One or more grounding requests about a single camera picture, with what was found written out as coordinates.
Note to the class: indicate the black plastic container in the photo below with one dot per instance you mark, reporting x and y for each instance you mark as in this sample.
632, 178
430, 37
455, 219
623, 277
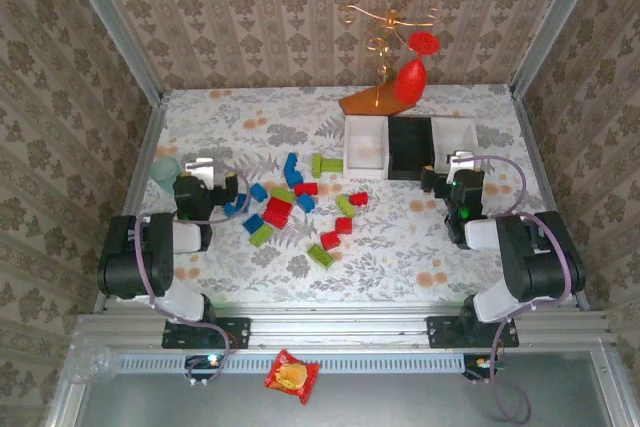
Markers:
410, 147

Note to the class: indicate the white plastic container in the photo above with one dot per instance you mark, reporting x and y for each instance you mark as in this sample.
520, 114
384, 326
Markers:
452, 134
367, 147

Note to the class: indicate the red lego brick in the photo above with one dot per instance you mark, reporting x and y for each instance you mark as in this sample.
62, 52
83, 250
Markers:
343, 225
274, 220
306, 189
358, 198
330, 240
280, 205

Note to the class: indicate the green lego brick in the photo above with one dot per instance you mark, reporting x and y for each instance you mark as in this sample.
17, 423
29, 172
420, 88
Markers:
345, 206
333, 165
261, 235
283, 194
321, 256
317, 165

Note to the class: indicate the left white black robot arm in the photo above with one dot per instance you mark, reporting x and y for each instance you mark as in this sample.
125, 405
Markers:
130, 257

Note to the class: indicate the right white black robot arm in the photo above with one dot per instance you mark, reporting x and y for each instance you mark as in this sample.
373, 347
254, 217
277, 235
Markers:
540, 267

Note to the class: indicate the light blue cup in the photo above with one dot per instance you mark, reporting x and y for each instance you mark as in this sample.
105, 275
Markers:
165, 172

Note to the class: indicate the floral tablecloth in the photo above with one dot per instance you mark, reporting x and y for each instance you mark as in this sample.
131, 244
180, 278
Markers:
380, 257

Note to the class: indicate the red goblet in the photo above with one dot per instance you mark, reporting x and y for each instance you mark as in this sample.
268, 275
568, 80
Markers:
410, 79

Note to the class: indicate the black controller board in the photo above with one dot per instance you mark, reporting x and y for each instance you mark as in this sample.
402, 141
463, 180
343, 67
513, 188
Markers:
200, 364
480, 362

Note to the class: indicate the clear plastic cup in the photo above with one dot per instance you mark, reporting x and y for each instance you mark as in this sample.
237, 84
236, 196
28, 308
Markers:
92, 362

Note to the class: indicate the red snack packet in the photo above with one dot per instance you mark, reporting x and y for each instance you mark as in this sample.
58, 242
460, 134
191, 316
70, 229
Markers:
292, 377

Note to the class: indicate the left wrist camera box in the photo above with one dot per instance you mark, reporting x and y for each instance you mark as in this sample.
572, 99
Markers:
202, 169

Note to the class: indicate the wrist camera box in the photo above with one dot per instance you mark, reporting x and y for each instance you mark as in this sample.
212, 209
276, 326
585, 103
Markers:
202, 169
460, 159

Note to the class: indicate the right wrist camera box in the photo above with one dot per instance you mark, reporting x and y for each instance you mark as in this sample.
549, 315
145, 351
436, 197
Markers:
460, 159

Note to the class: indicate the aluminium side rail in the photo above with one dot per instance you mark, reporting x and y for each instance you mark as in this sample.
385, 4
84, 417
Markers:
527, 127
136, 192

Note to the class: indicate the aluminium frame post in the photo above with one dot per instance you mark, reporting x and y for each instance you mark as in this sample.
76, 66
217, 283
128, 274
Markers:
114, 22
555, 22

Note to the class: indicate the aluminium front rail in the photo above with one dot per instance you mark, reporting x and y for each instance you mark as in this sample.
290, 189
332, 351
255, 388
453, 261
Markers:
340, 332

